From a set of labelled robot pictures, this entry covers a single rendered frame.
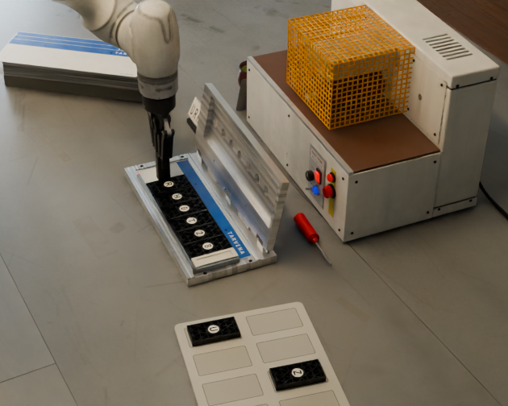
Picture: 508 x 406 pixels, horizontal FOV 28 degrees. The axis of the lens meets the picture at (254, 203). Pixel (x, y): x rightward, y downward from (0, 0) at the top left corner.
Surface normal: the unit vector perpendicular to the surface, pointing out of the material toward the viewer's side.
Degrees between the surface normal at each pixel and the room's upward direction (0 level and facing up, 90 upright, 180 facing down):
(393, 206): 90
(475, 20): 0
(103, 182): 0
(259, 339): 0
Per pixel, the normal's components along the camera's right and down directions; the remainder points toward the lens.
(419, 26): 0.01, -0.80
